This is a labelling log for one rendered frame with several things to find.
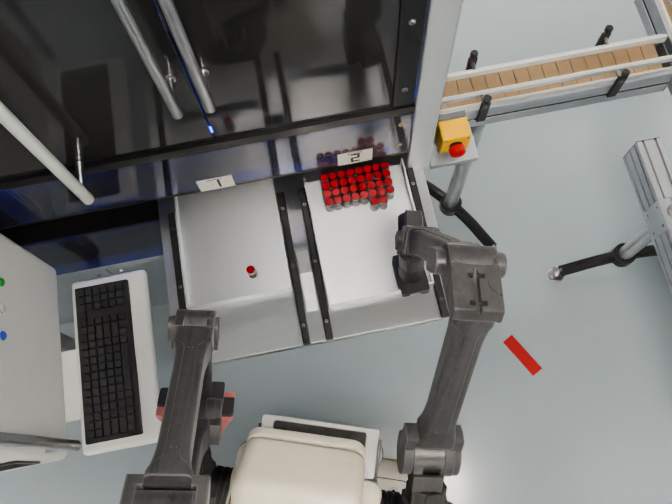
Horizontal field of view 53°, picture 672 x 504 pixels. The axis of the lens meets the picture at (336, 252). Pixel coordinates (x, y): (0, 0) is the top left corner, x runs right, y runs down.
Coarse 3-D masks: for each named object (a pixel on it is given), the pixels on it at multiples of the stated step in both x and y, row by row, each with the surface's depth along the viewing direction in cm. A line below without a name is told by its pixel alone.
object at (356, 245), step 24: (312, 192) 176; (408, 192) 173; (312, 216) 170; (336, 216) 173; (360, 216) 173; (384, 216) 173; (336, 240) 171; (360, 240) 171; (384, 240) 171; (336, 264) 169; (360, 264) 169; (384, 264) 169; (336, 288) 168; (360, 288) 167; (384, 288) 167
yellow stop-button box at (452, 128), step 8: (456, 112) 165; (464, 112) 165; (440, 120) 164; (448, 120) 164; (456, 120) 164; (464, 120) 164; (440, 128) 164; (448, 128) 163; (456, 128) 163; (464, 128) 163; (440, 136) 164; (448, 136) 163; (456, 136) 163; (464, 136) 163; (440, 144) 166; (448, 144) 165; (456, 144) 165; (464, 144) 167; (440, 152) 169
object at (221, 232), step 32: (224, 192) 177; (256, 192) 176; (192, 224) 174; (224, 224) 174; (256, 224) 174; (192, 256) 172; (224, 256) 171; (256, 256) 171; (192, 288) 169; (224, 288) 169; (256, 288) 168; (288, 288) 165
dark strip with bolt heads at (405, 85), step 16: (416, 0) 113; (400, 16) 116; (416, 16) 117; (400, 32) 120; (416, 32) 121; (400, 48) 125; (416, 48) 126; (400, 64) 130; (416, 64) 131; (400, 80) 135; (400, 96) 141; (400, 144) 161
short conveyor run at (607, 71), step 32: (608, 32) 174; (512, 64) 175; (544, 64) 179; (576, 64) 179; (608, 64) 179; (640, 64) 174; (448, 96) 178; (480, 96) 174; (512, 96) 177; (544, 96) 176; (576, 96) 179; (608, 96) 180
